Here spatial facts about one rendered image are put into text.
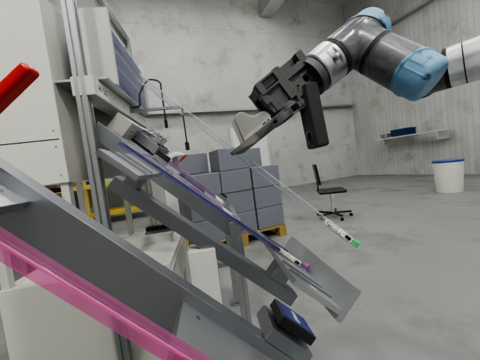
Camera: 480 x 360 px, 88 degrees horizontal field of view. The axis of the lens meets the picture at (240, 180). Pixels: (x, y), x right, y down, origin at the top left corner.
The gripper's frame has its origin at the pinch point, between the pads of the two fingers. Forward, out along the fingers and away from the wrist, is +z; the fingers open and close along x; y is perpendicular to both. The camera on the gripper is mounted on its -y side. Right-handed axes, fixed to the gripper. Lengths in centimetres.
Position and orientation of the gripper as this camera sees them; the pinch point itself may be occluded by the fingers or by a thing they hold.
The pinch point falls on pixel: (239, 152)
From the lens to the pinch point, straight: 45.5
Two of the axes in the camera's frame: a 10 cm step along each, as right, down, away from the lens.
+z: -7.6, 6.4, -0.6
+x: 1.2, 0.5, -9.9
